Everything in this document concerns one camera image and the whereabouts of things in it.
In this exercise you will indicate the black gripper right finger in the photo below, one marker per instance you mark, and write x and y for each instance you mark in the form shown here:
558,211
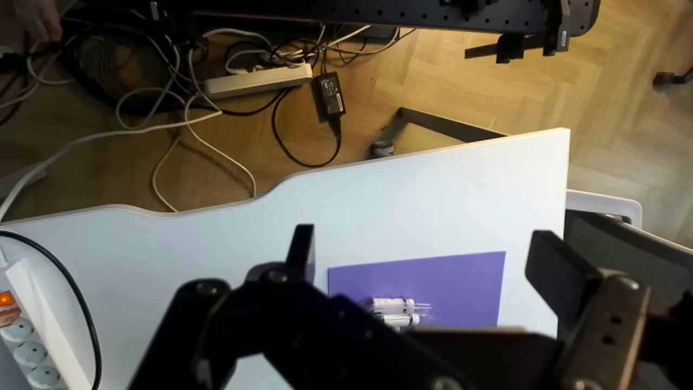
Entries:
562,277

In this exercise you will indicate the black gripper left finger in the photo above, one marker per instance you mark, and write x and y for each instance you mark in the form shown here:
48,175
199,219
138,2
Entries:
302,252

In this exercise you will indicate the clear plastic container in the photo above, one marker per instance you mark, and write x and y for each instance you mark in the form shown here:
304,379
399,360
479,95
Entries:
399,312

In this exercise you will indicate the purple mat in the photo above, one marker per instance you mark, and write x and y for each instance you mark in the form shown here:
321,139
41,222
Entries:
462,291

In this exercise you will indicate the black power adapter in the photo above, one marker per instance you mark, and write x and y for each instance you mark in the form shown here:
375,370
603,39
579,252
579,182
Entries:
328,95

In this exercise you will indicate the white power strip on floor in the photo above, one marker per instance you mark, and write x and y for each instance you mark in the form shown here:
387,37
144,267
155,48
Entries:
259,81

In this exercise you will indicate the white power strip on table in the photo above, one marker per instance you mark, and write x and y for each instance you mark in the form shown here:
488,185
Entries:
46,331

